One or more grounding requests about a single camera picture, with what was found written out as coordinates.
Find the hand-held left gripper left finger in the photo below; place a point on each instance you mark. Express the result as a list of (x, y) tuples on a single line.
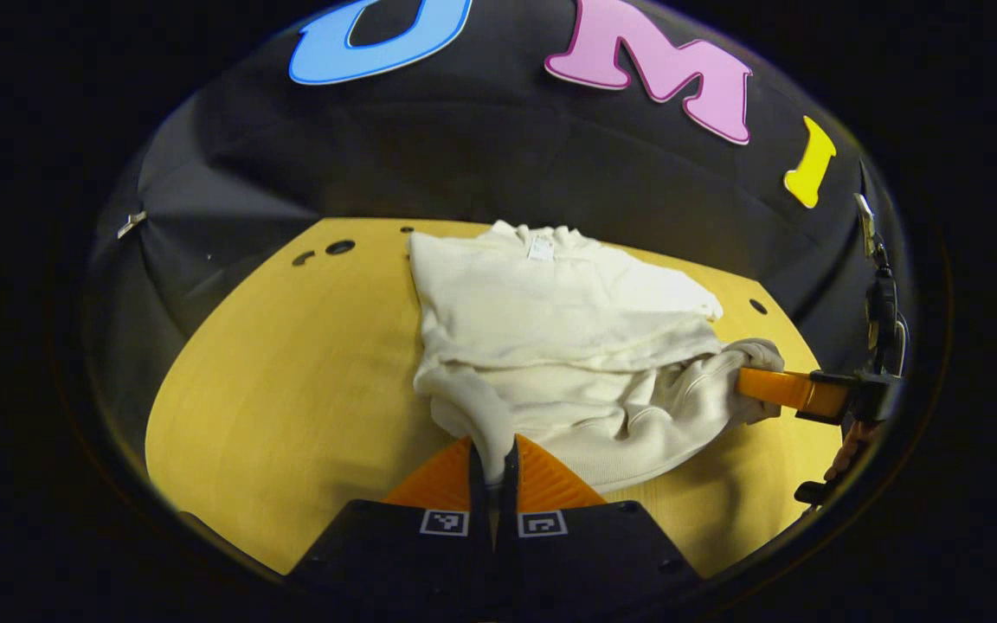
[(479, 493)]

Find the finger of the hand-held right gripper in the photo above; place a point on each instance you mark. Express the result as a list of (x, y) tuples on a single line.
[(793, 391)]

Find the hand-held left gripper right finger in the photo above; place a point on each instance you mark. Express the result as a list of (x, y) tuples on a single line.
[(509, 493)]

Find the white sweatshirt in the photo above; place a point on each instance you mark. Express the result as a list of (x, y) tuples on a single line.
[(550, 329)]

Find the black backdrop cloth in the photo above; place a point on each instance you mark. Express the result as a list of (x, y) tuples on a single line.
[(507, 156)]

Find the small white clip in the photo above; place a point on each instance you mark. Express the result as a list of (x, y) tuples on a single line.
[(131, 223)]

